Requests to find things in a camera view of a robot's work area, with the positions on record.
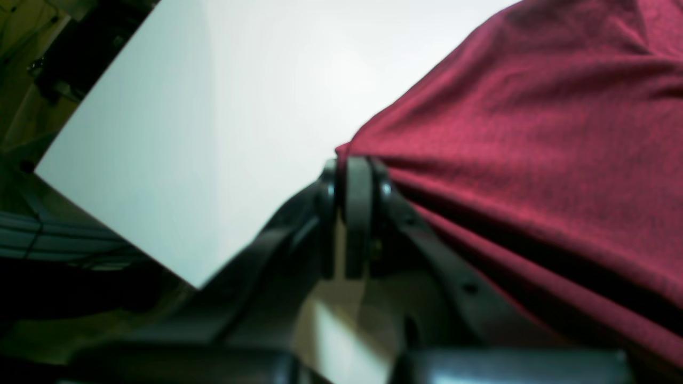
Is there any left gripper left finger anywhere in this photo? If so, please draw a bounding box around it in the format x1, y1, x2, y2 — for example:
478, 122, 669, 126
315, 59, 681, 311
70, 160, 337, 383

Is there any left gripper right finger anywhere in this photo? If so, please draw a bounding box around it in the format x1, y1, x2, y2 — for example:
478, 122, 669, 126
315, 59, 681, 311
344, 156, 633, 383

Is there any dark red t-shirt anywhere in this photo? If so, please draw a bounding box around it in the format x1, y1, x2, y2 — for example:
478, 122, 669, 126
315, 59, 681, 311
337, 1, 682, 372

